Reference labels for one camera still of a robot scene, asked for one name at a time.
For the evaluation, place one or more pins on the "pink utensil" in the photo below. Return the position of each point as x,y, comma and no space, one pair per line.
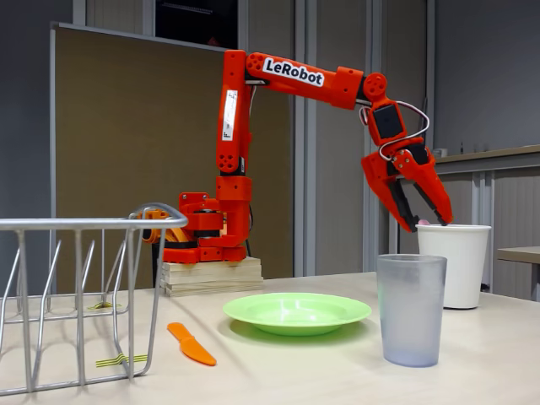
423,221

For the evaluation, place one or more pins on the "translucent plastic cup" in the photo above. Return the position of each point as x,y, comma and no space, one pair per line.
411,312

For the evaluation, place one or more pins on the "green plastic plate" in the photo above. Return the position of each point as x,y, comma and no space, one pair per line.
295,314

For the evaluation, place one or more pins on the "orange plastic knife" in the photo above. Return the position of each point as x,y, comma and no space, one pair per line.
194,346

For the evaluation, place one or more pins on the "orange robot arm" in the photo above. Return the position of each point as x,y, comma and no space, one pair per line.
232,126

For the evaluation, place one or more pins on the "small white container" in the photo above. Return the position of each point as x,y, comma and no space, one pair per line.
441,152

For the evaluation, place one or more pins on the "grey cabinet with counter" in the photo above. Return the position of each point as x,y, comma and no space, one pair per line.
514,202

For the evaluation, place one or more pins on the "white paper cup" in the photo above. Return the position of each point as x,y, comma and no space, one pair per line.
468,266

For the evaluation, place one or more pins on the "beige side table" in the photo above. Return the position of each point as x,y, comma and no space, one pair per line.
521,254

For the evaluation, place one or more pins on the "wooden base block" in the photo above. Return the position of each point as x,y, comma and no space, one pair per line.
211,278

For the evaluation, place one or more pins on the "light orange clamp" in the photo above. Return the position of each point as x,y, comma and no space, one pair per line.
175,236

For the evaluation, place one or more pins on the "dark window pane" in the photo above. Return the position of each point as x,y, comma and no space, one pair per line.
190,21

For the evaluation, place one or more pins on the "brown partition board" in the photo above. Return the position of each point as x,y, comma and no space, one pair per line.
126,126

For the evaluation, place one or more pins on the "yellow black striped tape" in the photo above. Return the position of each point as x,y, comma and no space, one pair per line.
107,362
105,306

